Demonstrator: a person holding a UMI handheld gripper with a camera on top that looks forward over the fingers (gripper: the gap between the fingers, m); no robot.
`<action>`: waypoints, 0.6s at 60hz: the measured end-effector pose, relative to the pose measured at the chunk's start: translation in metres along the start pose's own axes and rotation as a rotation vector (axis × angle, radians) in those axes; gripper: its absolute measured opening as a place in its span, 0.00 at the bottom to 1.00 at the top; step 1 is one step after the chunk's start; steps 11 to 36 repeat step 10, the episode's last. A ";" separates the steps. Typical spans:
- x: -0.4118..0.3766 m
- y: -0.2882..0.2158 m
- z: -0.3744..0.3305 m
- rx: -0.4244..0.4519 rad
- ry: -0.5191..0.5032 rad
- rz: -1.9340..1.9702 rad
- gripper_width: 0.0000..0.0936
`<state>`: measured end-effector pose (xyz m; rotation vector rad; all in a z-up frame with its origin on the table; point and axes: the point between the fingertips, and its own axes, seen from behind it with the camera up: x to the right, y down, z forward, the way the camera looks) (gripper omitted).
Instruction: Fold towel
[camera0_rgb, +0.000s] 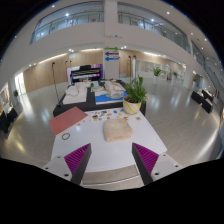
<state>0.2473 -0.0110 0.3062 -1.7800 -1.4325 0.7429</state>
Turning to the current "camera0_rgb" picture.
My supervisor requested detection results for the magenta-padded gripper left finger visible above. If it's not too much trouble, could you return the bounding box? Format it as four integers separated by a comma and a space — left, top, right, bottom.
42, 143, 92, 186

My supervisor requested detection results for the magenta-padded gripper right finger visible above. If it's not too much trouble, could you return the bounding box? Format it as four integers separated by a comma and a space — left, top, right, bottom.
131, 142, 184, 186

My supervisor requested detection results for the beige knitted towel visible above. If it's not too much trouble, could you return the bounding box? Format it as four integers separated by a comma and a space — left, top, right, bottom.
102, 118, 134, 143

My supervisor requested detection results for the pink rectangular board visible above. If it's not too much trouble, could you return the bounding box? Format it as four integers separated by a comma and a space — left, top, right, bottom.
48, 106, 90, 136

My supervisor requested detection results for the colourful sticker sheet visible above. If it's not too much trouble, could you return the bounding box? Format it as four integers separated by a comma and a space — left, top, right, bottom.
88, 109, 129, 123

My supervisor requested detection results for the potted plant in striped pot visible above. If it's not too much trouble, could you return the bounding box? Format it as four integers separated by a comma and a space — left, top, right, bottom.
122, 75, 148, 116

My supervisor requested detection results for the black display platform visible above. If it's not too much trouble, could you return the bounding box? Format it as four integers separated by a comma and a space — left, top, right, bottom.
52, 79, 147, 118

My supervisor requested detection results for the white layered architectural model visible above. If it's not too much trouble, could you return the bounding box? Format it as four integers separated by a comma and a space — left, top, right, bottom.
62, 82, 88, 105

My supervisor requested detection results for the blue-based architectural model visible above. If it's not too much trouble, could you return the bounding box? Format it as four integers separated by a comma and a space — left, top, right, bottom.
94, 91, 129, 105

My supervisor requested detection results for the group of black chairs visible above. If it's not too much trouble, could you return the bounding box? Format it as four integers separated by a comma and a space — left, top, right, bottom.
0, 106, 19, 133

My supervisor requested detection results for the white long architectural model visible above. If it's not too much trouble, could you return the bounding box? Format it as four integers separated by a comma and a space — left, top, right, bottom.
99, 79, 126, 99

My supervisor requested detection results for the group of black benches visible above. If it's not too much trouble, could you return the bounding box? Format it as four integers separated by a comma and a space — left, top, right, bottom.
190, 89, 215, 114

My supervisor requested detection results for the tall black light stand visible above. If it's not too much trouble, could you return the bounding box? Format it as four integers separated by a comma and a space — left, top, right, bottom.
51, 61, 64, 108

